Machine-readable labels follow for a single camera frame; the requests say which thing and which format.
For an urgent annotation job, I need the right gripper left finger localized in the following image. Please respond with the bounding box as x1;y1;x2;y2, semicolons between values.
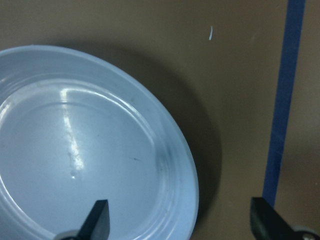
76;199;110;240

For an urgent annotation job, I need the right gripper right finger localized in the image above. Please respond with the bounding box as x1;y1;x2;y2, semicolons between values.
250;197;295;240

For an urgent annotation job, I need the blue plate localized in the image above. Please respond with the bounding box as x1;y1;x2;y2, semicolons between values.
0;45;199;240

